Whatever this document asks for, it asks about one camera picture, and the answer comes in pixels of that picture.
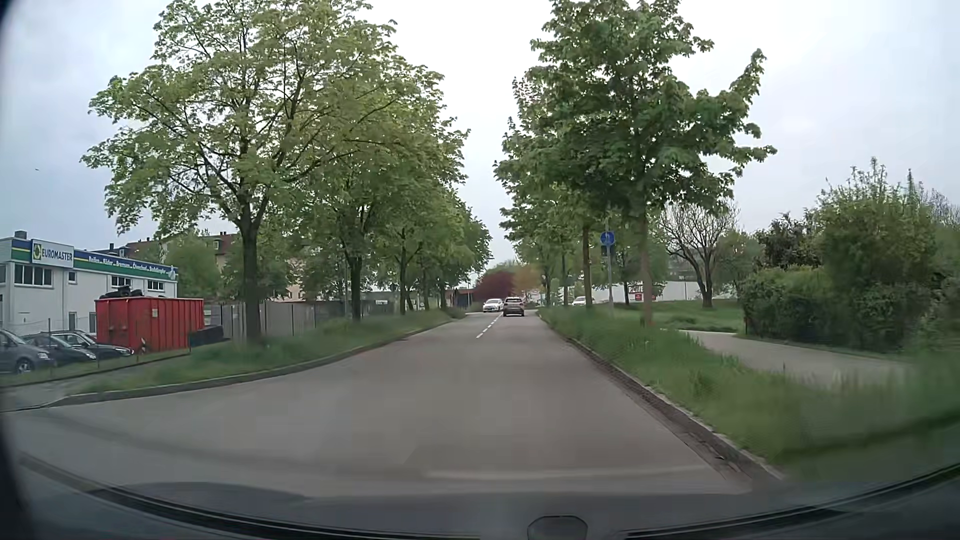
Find dark red tree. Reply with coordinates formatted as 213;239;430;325
472;270;519;304

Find round blue road sign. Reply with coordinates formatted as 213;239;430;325
599;229;617;316

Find grey asphalt road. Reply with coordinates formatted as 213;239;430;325
0;311;785;500

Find grey metal fence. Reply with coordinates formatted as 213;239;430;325
202;300;399;342

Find white low building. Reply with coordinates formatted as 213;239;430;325
577;279;740;304

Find row of trees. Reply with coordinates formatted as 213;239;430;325
81;0;494;345
493;0;777;328

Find grass verge with trees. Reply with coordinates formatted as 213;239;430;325
71;309;466;397

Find bare-branched tree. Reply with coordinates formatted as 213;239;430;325
658;201;740;310

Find grass lawn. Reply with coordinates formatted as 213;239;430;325
607;298;747;334

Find car's own bonnet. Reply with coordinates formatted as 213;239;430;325
15;450;960;540

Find brick building with red roof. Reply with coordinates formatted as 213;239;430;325
96;231;301;301

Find grey paved path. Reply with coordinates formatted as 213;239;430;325
684;330;912;389

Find red metal container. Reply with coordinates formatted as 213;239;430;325
94;296;206;354

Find green bushes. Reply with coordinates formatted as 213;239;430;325
738;157;960;354

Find dark parked car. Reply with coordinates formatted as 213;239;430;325
51;330;136;360
22;333;99;367

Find white commercial building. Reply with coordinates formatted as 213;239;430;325
0;231;180;337

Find grey parked car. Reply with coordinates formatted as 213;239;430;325
0;328;55;375

